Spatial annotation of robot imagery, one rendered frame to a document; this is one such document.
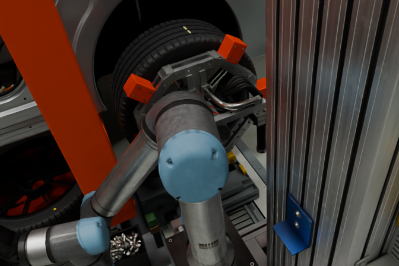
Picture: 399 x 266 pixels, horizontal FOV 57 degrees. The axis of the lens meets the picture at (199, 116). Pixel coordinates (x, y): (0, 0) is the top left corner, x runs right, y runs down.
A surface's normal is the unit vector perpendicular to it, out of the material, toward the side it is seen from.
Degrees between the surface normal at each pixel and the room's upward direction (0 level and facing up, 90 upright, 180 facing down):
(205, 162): 84
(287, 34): 90
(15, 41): 90
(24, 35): 90
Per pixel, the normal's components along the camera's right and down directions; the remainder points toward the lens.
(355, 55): -0.91, 0.35
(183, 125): -0.16, -0.75
